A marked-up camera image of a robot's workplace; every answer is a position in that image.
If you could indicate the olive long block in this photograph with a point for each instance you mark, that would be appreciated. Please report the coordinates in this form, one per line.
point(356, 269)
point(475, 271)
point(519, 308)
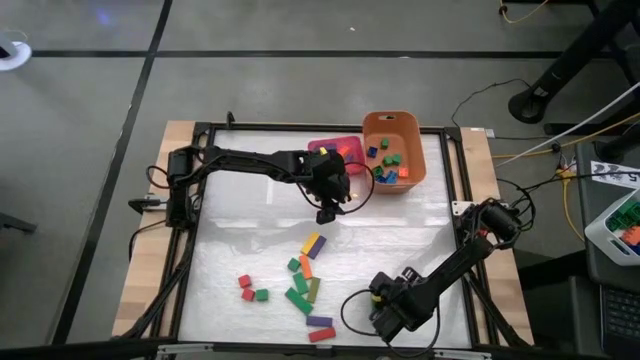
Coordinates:
point(313, 290)

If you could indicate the dark furniture leg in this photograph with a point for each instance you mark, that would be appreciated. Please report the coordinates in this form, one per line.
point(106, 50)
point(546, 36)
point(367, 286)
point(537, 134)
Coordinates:
point(15, 222)

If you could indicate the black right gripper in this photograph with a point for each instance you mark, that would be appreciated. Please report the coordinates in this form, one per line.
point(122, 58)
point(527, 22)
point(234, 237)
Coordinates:
point(405, 307)

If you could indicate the green studded block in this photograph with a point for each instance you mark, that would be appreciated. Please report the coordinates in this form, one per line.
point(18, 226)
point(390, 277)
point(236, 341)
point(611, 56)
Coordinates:
point(622, 217)

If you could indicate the purple long block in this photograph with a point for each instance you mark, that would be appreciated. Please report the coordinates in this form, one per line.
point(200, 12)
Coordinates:
point(317, 246)
point(330, 146)
point(318, 321)

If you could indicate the white round floor object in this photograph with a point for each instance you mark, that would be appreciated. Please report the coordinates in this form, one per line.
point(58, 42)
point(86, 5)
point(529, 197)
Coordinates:
point(17, 55)

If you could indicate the orange plastic bin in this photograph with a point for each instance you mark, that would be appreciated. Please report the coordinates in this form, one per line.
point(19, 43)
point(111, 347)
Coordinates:
point(400, 125)

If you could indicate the black table frame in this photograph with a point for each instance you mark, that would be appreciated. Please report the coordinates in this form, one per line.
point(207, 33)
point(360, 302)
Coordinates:
point(201, 127)

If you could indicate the white mounting plate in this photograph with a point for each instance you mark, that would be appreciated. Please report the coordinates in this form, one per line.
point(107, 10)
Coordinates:
point(460, 206)

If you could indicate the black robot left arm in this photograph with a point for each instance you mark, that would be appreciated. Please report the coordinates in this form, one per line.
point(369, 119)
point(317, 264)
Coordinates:
point(240, 161)

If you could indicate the black table clamp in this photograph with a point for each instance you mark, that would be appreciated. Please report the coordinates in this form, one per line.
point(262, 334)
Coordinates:
point(142, 204)

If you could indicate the blue studded cube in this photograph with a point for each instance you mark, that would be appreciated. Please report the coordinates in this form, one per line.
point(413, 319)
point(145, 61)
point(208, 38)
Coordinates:
point(372, 151)

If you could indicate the red cube block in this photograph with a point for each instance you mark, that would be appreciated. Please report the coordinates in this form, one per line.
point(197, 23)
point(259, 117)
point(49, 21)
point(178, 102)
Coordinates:
point(248, 294)
point(244, 280)

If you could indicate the black stand with pole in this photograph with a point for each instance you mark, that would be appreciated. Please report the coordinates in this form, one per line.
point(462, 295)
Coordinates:
point(530, 102)

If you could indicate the white glossy table sheet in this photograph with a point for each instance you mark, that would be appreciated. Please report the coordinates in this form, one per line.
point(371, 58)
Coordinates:
point(240, 250)

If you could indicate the red long block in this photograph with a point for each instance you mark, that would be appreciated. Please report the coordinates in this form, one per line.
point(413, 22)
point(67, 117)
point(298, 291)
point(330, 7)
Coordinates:
point(321, 334)
point(344, 150)

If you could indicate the white storage bin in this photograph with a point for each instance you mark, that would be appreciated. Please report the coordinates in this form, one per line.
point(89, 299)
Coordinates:
point(597, 235)

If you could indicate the light blue cube block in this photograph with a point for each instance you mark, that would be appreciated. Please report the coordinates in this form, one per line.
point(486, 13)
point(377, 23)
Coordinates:
point(391, 176)

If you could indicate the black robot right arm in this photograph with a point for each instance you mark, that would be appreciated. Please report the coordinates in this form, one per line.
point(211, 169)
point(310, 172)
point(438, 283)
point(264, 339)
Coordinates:
point(465, 255)

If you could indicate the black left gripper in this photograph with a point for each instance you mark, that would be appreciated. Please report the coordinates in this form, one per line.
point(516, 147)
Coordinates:
point(330, 180)

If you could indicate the orange studded block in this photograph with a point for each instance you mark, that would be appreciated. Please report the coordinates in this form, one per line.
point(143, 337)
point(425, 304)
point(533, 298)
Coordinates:
point(631, 235)

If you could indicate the silver bracket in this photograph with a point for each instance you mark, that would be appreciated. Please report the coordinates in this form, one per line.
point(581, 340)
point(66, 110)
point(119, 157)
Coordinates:
point(185, 349)
point(462, 354)

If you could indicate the dark grey side desk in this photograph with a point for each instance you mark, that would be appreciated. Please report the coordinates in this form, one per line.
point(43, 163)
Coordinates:
point(592, 200)

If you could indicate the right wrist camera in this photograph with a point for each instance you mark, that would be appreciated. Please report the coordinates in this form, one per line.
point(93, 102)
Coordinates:
point(409, 274)

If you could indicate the black stand foot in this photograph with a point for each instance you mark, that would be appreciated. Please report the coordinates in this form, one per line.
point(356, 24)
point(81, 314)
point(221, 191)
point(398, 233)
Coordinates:
point(617, 147)

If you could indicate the orange long block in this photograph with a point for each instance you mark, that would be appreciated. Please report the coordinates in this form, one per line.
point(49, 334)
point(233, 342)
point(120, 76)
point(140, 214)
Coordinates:
point(305, 266)

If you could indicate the pink plastic tray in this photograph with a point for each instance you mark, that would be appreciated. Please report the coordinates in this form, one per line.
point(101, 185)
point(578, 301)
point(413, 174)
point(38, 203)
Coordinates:
point(357, 167)

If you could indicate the orange cube block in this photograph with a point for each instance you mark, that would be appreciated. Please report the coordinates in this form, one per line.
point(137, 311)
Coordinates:
point(403, 172)

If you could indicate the white printed paper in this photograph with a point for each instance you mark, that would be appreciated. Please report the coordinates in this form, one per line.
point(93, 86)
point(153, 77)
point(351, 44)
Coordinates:
point(612, 172)

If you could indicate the black keyboard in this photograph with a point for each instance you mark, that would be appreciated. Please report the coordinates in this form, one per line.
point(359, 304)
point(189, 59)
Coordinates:
point(622, 315)

